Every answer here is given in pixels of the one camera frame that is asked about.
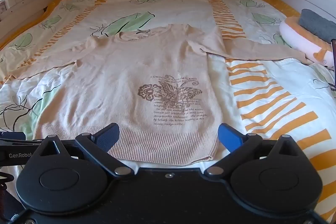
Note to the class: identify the pink and orange plush pillow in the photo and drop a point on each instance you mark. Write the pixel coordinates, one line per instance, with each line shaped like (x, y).
(296, 37)

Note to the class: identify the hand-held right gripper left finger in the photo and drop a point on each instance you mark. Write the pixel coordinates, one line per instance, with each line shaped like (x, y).
(109, 136)

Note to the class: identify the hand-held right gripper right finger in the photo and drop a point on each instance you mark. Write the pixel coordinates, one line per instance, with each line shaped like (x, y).
(228, 137)

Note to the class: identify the beige butterfly print sweater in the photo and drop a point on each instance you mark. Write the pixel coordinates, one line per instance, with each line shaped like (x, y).
(131, 77)

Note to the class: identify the grey folded towel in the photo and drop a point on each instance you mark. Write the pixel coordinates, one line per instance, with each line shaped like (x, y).
(315, 22)

